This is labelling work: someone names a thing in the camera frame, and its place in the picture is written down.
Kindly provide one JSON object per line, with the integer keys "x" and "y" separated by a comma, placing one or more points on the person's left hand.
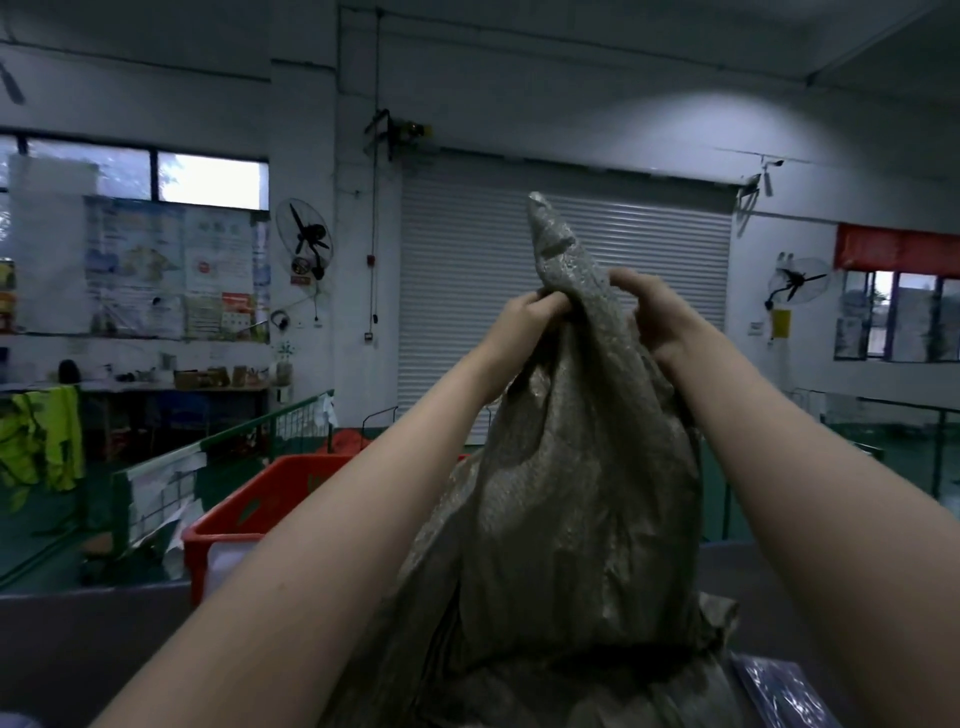
{"x": 517, "y": 324}

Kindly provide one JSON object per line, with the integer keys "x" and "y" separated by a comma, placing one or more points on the person's right hand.
{"x": 660, "y": 313}

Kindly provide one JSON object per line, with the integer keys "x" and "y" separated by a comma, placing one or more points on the person's right fingers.
{"x": 628, "y": 283}

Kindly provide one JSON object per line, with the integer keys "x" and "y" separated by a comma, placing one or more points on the person's left fingers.
{"x": 546, "y": 303}

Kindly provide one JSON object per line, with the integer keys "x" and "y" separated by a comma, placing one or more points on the grey woven sack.
{"x": 555, "y": 525}

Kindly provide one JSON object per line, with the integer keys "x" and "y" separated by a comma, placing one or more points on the person's right forearm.
{"x": 825, "y": 540}

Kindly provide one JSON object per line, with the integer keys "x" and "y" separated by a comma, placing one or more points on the person's left forearm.
{"x": 300, "y": 570}

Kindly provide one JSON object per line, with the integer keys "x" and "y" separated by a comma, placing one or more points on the grey roller shutter door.
{"x": 480, "y": 285}

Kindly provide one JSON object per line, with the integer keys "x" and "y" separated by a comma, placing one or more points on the shutter motor unit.
{"x": 394, "y": 133}

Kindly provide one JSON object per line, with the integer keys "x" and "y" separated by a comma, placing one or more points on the window with posters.
{"x": 896, "y": 315}

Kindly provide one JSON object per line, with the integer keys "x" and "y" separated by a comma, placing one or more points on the red window awning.
{"x": 896, "y": 250}

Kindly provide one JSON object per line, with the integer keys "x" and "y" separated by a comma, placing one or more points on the green metal fence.
{"x": 885, "y": 442}

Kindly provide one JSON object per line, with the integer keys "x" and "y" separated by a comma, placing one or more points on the red plastic crate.
{"x": 255, "y": 510}

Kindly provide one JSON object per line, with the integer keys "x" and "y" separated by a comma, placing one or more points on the green metal railing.
{"x": 210, "y": 472}

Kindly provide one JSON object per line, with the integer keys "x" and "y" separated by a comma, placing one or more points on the cluttered workbench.
{"x": 142, "y": 397}

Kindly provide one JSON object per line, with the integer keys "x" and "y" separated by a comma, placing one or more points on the blue plastic packet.
{"x": 776, "y": 694}

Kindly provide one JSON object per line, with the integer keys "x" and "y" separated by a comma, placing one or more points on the yellow safety vest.
{"x": 41, "y": 442}

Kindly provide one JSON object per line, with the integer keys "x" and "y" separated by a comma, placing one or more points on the yellow wall sign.
{"x": 781, "y": 324}

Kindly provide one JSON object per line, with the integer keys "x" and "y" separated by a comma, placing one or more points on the white wall fan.
{"x": 797, "y": 280}

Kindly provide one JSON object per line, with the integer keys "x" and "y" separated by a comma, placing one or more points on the security camera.
{"x": 766, "y": 178}

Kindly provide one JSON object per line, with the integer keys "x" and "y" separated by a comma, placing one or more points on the black wall fan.
{"x": 304, "y": 238}

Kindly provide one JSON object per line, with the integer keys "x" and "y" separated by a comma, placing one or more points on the wall notice board with posters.
{"x": 150, "y": 270}

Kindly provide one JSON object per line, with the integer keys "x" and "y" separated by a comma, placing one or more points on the window with dark frame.
{"x": 150, "y": 174}

